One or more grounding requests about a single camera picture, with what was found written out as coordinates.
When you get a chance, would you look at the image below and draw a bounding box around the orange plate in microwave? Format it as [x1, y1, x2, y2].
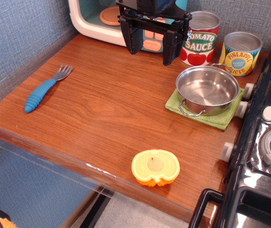
[99, 6, 120, 26]

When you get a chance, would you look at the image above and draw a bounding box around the blue handled metal fork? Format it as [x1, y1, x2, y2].
[24, 64, 73, 113]

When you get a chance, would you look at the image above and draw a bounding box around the orange object bottom left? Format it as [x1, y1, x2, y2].
[0, 217, 17, 228]

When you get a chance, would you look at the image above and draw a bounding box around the small steel pot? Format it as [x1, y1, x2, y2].
[175, 64, 240, 117]

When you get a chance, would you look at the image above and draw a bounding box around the tomato sauce can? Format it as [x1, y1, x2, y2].
[180, 11, 221, 66]

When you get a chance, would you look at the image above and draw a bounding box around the teal toy microwave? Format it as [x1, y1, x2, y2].
[68, 0, 188, 53]

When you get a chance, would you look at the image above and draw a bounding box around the white stove knob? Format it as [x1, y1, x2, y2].
[235, 101, 248, 119]
[221, 142, 234, 163]
[242, 83, 255, 100]

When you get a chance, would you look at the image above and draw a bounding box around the green folded cloth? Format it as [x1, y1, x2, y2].
[165, 88, 244, 131]

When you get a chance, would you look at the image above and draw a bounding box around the orange toy pumpkin half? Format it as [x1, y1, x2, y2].
[131, 149, 180, 187]

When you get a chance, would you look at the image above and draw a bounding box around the black toy stove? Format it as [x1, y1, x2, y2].
[189, 51, 271, 228]

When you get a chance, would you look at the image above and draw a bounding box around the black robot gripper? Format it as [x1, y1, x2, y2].
[116, 0, 192, 66]

